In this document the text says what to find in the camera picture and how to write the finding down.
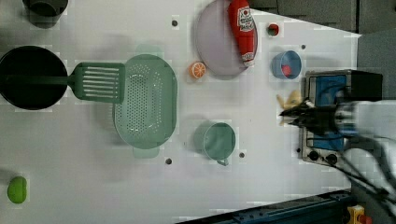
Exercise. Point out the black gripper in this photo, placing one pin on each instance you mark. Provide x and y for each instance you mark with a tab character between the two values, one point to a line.
317	120

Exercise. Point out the black frying pan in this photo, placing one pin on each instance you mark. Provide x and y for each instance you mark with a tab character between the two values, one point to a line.
23	71

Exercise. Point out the green lime toy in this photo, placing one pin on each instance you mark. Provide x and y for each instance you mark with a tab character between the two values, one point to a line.
17	190

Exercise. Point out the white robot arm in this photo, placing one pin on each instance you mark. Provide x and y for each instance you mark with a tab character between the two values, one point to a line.
361	124

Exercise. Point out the grey round plate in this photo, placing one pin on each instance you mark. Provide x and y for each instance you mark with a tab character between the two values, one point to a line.
215	42

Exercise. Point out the orange slice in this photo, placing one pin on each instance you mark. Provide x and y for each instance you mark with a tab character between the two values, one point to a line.
197	70

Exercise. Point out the green colander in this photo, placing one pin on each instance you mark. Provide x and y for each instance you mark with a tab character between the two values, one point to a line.
147	117

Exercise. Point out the peeled plush banana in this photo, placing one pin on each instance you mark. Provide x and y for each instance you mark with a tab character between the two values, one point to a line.
294	99

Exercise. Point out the green mug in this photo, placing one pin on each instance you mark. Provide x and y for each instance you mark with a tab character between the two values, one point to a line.
216	140

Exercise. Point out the blue metal frame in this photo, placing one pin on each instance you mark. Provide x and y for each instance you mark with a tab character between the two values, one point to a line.
327	208

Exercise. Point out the red ketchup bottle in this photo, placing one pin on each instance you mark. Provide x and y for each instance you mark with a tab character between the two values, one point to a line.
243	28

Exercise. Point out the green spatula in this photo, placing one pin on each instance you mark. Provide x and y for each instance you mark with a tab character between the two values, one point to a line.
97	82

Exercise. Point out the black cylinder cup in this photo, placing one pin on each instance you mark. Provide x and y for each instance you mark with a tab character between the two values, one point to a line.
47	11

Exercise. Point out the red strawberry in bowl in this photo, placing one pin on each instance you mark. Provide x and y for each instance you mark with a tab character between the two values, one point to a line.
286	70

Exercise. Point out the blue bowl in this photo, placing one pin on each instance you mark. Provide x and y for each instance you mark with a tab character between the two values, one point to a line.
291	58

